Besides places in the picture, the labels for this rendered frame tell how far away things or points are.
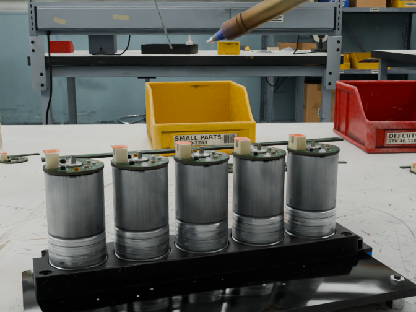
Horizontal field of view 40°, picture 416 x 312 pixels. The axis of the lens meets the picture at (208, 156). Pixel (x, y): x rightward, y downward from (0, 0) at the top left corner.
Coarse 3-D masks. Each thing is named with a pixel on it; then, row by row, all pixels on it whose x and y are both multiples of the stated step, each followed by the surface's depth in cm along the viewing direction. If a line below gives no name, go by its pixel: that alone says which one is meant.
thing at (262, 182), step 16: (240, 160) 26; (256, 160) 25; (272, 160) 25; (240, 176) 26; (256, 176) 25; (272, 176) 26; (240, 192) 26; (256, 192) 26; (272, 192) 26; (240, 208) 26; (256, 208) 26; (272, 208) 26; (240, 224) 26; (256, 224) 26; (272, 224) 26; (240, 240) 26; (256, 240) 26; (272, 240) 26
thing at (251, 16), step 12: (276, 0) 22; (288, 0) 22; (300, 0) 21; (240, 12) 23; (252, 12) 22; (264, 12) 22; (276, 12) 22; (228, 24) 23; (240, 24) 23; (252, 24) 22; (228, 36) 23; (240, 36) 23
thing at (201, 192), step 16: (176, 176) 25; (192, 176) 25; (208, 176) 25; (224, 176) 25; (176, 192) 25; (192, 192) 25; (208, 192) 25; (224, 192) 25; (176, 208) 26; (192, 208) 25; (208, 208) 25; (224, 208) 25; (176, 224) 26; (192, 224) 25; (208, 224) 25; (224, 224) 26; (176, 240) 26; (192, 240) 25; (208, 240) 25; (224, 240) 26
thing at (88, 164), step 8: (64, 160) 24; (80, 160) 25; (88, 160) 24; (96, 160) 25; (56, 168) 23; (64, 168) 23; (72, 168) 23; (80, 168) 23; (88, 168) 23; (96, 168) 23
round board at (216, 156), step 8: (192, 152) 26; (208, 152) 26; (216, 152) 26; (224, 152) 26; (176, 160) 25; (184, 160) 25; (192, 160) 25; (200, 160) 25; (216, 160) 25; (224, 160) 25
